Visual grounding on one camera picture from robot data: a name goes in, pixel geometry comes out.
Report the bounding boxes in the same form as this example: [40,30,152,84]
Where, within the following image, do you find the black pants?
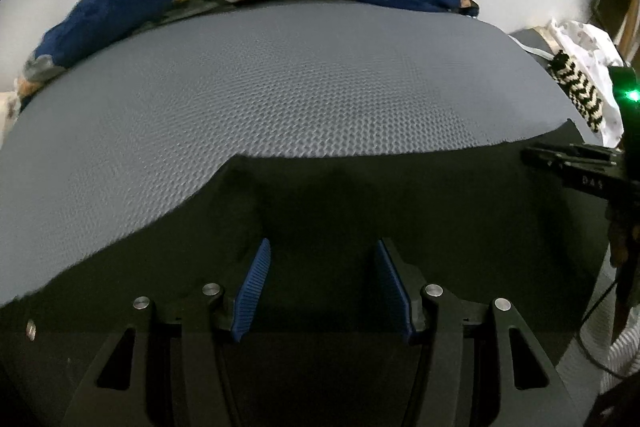
[0,119,616,427]

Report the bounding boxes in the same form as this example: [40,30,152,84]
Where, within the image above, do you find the person's right hand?
[606,202,640,270]

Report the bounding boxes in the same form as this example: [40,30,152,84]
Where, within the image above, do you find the black and white patterned cloth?
[549,51,606,130]

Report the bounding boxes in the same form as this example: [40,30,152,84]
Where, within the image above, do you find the black cable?
[578,279,626,378]

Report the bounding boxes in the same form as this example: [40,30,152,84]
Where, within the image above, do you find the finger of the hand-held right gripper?
[521,143,623,175]

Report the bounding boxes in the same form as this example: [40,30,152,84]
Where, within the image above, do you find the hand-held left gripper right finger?
[375,238,586,427]

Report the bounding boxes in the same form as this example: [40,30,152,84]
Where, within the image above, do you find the white floral pillow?
[0,91,21,142]

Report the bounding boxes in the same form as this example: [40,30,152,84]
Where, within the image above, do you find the white dotted cloth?
[542,19,631,148]

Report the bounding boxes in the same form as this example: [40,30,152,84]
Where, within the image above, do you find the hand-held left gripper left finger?
[62,238,272,427]

